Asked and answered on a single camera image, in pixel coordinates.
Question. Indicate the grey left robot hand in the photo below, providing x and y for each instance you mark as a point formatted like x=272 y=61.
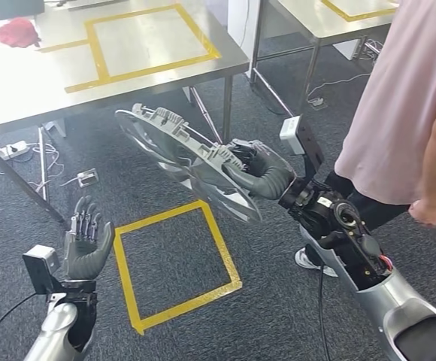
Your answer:
x=82 y=259

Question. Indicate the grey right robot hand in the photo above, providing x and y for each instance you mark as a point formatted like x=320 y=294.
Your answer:
x=276 y=177

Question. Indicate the silver plastic wheel hubcap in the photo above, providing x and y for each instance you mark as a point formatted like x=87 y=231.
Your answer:
x=173 y=144

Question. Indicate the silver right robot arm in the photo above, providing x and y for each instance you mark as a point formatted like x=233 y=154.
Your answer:
x=353 y=234

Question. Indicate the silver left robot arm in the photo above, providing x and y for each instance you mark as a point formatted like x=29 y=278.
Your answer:
x=54 y=334

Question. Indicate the steel workbench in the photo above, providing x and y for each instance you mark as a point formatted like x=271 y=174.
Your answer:
x=315 y=20
x=146 y=40

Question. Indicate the yellow workbench tape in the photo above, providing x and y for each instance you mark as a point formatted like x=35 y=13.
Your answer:
x=348 y=18
x=97 y=55

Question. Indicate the grey floor socket box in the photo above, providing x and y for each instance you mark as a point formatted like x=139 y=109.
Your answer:
x=87 y=178
x=317 y=103

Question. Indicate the white floor power strip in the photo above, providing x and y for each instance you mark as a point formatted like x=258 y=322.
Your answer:
x=11 y=150

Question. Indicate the white pillar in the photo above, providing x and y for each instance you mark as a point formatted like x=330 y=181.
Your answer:
x=240 y=22

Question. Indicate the person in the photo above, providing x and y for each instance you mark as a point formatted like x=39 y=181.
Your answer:
x=402 y=99

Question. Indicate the red cloth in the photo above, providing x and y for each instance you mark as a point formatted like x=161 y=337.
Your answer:
x=17 y=32

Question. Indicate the black keyboard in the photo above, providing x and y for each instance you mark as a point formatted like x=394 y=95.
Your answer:
x=90 y=5

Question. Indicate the black bag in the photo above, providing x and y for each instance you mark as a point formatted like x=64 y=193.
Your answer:
x=11 y=9

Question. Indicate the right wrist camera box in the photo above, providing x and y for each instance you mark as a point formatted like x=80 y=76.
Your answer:
x=311 y=144

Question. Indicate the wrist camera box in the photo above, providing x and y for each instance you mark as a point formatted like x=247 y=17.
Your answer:
x=311 y=144
x=37 y=269

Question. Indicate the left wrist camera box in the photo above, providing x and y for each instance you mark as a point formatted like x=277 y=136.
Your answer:
x=37 y=269

